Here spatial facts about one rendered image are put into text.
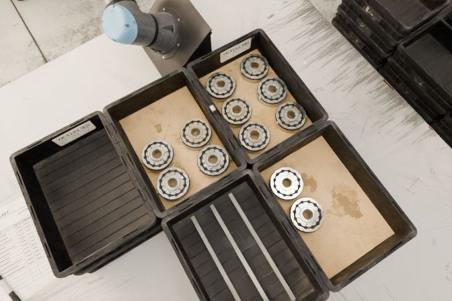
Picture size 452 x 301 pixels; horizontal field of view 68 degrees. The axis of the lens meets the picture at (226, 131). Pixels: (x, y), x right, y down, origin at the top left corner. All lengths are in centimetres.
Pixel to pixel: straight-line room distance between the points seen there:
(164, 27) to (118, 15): 17
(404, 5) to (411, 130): 83
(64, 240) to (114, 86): 60
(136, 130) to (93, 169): 19
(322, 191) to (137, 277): 66
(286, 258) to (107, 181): 60
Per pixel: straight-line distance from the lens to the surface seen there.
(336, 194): 112
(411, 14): 204
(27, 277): 135
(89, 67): 149
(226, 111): 112
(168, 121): 115
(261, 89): 116
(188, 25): 125
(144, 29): 119
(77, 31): 257
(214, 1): 158
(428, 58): 207
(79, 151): 120
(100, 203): 114
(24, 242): 136
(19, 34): 273
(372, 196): 113
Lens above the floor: 188
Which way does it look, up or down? 70 degrees down
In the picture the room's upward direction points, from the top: straight up
